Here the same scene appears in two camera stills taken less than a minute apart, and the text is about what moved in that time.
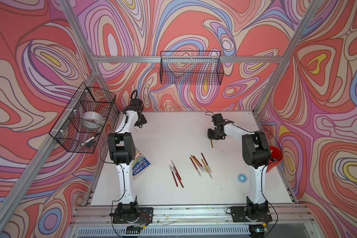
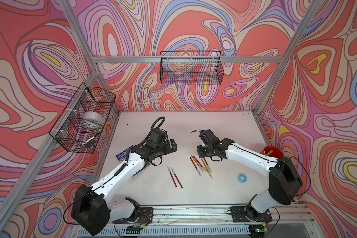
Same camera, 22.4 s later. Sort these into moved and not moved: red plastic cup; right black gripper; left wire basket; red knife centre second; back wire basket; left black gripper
Moved: left black gripper; right black gripper
Not moved: left wire basket; back wire basket; red knife centre second; red plastic cup
